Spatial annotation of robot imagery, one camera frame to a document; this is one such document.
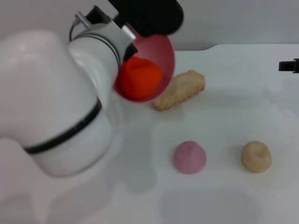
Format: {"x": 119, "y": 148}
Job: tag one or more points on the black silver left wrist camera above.
{"x": 151, "y": 15}

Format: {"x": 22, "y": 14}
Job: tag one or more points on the beige round bun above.
{"x": 257, "y": 157}

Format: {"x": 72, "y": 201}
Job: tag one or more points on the pink round bun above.
{"x": 189, "y": 157}

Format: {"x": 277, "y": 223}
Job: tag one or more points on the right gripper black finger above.
{"x": 289, "y": 66}

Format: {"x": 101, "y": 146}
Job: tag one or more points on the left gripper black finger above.
{"x": 130, "y": 52}

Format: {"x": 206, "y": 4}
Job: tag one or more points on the pink plastic bowl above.
{"x": 161, "y": 53}

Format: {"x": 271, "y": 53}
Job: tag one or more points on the silver left camera bracket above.
{"x": 123, "y": 25}

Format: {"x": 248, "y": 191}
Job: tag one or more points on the orange toy fruit with stem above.
{"x": 140, "y": 78}

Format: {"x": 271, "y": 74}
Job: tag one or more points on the long beige bread loaf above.
{"x": 182, "y": 91}

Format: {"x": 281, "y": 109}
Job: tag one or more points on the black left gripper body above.
{"x": 98, "y": 15}

